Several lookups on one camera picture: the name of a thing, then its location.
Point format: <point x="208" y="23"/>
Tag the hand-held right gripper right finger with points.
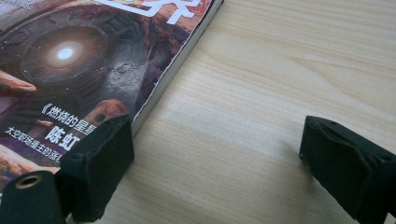
<point x="348" y="168"/>

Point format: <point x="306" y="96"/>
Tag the magazine with dark reddish cover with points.
<point x="77" y="62"/>

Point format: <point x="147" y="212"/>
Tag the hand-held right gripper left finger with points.
<point x="96" y="168"/>

